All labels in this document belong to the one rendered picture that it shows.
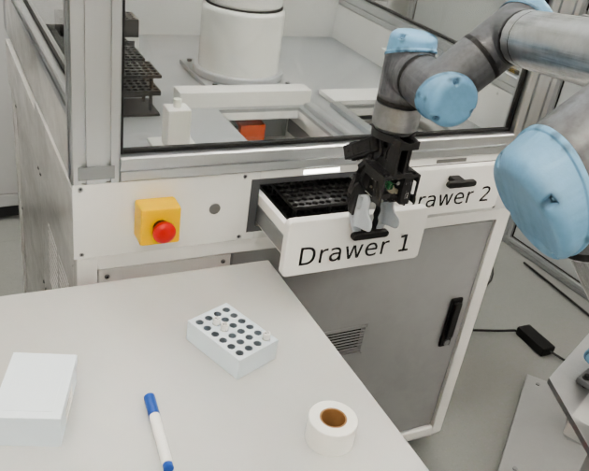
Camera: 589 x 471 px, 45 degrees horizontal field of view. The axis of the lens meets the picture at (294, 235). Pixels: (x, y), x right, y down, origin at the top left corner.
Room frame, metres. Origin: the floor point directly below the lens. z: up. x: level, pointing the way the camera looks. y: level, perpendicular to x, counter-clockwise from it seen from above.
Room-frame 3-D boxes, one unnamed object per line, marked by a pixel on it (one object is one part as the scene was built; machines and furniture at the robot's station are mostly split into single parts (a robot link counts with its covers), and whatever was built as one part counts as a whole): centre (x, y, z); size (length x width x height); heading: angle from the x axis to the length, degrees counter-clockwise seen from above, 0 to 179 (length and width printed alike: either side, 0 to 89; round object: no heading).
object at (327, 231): (1.13, -0.11, 0.87); 0.29 x 0.02 x 0.11; 120
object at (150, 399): (0.70, 0.14, 0.77); 0.14 x 0.02 x 0.02; 25
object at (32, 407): (0.71, 0.31, 0.79); 0.13 x 0.09 x 0.05; 10
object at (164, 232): (1.05, 0.22, 0.88); 0.04 x 0.03 x 0.04; 120
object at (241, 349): (0.90, 0.07, 0.78); 0.12 x 0.08 x 0.04; 51
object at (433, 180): (1.41, -0.31, 0.87); 0.29 x 0.02 x 0.11; 120
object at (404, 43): (1.09, -0.13, 1.20); 0.09 x 0.08 x 0.11; 22
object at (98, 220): (1.69, 0.17, 0.87); 1.02 x 0.95 x 0.14; 120
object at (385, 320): (1.70, 0.16, 0.40); 1.03 x 0.95 x 0.80; 120
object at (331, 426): (0.74, -0.09, 0.78); 0.07 x 0.07 x 0.04
